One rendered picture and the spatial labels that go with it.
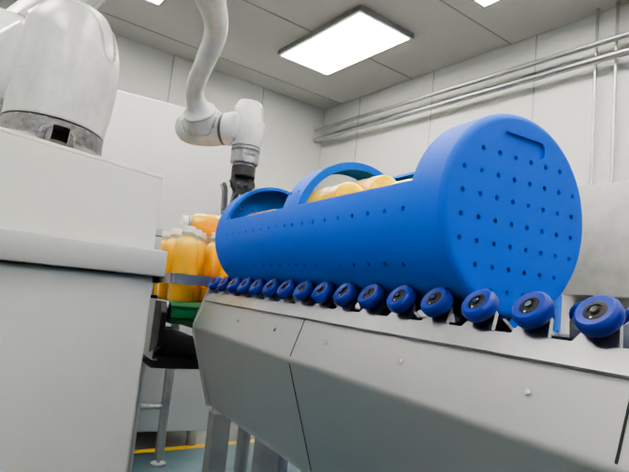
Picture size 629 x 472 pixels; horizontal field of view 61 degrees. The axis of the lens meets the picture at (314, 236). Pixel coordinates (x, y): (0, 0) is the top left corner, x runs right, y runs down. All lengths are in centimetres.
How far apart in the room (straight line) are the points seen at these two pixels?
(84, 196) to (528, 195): 62
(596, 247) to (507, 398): 370
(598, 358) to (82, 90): 78
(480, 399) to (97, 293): 53
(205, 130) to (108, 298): 99
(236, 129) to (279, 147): 504
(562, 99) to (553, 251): 417
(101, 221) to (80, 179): 7
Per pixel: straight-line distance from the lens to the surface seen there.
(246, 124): 169
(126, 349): 85
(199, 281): 159
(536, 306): 62
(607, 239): 426
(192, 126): 174
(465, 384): 65
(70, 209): 82
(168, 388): 304
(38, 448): 85
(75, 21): 98
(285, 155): 676
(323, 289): 96
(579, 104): 488
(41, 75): 93
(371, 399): 78
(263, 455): 156
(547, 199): 83
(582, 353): 58
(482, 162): 75
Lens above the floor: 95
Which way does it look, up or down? 6 degrees up
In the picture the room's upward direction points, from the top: 6 degrees clockwise
